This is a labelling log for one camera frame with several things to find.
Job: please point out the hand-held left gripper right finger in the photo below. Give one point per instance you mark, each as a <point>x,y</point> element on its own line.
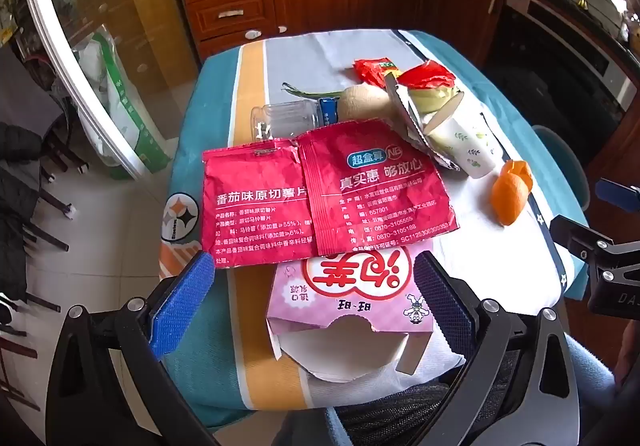
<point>442,301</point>

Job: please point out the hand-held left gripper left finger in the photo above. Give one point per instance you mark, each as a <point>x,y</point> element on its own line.
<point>182,306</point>

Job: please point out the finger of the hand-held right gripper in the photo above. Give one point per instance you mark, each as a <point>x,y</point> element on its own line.
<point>620,193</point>
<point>575,233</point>

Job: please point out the teal round bin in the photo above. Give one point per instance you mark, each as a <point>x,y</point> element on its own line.
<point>560,151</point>

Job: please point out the orange peel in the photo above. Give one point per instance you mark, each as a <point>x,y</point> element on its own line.
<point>507,196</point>

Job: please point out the pink snack box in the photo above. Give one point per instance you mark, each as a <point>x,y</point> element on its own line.
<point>350,311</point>

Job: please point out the red chip packet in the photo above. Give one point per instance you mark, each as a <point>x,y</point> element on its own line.
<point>260,206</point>

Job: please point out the leaf print paper cup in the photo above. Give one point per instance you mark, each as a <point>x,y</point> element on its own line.
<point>465,146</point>

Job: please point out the silver foil packet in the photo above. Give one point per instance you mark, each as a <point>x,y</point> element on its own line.
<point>407,123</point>

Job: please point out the clear plastic bottle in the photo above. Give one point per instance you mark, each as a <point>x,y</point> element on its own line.
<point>290,118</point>

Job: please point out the red plastic bag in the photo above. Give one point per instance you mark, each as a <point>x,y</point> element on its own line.
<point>425,75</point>

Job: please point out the small red wrapper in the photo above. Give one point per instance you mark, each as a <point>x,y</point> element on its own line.
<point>372,71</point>

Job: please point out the person's jeans leg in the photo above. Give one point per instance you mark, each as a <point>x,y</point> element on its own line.
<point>590,376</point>

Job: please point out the black mesh chair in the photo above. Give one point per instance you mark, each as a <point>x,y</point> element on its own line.
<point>390,406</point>

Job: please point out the black built-in oven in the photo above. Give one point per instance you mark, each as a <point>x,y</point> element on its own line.
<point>550,76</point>

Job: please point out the striped teal white tablecloth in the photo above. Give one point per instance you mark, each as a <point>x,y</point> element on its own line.
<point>225,126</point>

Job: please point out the green white sack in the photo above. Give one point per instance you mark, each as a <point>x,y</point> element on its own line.
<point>125,96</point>

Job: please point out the thin green leaf strip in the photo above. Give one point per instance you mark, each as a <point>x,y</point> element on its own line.
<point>300,91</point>

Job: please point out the glass sliding door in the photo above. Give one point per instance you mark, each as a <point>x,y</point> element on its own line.
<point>100,26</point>

